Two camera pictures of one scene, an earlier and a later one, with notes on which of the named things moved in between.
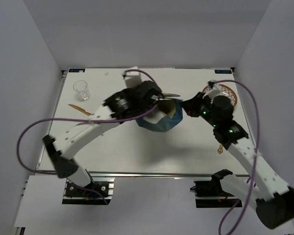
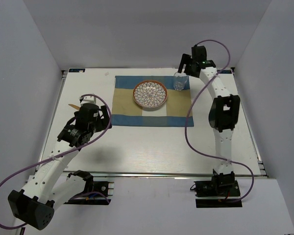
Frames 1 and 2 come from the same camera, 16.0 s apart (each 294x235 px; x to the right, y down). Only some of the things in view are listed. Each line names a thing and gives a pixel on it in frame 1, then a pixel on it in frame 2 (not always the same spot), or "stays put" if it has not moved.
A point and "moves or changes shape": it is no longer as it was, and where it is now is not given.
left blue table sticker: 76,70 stays put
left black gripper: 130,90 -> 102,122
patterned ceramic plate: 226,91 moves or changes shape
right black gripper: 191,105 -> 187,58
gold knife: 80,109 stays put
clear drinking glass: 81,86 -> 180,80
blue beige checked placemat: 167,114 moves or changes shape
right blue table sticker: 223,72 stays put
